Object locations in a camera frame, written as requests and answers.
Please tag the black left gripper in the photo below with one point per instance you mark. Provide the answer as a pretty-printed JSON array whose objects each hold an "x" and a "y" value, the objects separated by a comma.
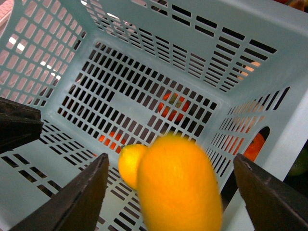
[{"x": 19, "y": 124}]

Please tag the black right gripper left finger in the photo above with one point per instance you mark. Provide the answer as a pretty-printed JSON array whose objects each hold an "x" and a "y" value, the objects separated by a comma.
[{"x": 76, "y": 207}]

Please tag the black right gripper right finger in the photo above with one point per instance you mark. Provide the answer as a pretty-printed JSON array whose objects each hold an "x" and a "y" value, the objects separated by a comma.
[{"x": 271, "y": 204}]

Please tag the yellow lemon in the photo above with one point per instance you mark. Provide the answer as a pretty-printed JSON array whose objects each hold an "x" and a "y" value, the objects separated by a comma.
[
  {"x": 128, "y": 163},
  {"x": 177, "y": 188}
]

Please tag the light teal shopping basket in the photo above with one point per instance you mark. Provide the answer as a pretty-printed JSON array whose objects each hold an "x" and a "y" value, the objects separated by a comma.
[{"x": 96, "y": 66}]

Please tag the round orange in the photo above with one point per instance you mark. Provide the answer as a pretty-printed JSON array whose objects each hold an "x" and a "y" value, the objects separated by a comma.
[{"x": 254, "y": 147}]

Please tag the bumpy orange tangerine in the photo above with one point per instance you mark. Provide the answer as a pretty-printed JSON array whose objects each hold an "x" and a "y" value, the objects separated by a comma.
[{"x": 113, "y": 140}]

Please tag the persimmon with green leaf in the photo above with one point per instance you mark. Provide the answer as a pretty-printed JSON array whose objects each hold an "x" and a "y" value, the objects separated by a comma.
[{"x": 172, "y": 107}]

